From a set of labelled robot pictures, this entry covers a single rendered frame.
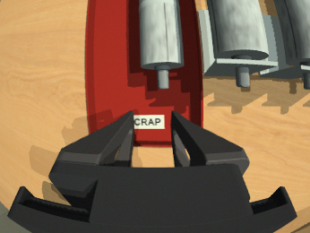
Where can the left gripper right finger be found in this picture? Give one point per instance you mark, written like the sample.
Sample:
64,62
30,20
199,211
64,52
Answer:
204,147

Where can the red rectangular tray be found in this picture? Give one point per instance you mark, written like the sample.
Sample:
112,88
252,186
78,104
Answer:
116,83

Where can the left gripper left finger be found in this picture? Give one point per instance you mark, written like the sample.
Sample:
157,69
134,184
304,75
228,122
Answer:
101,146

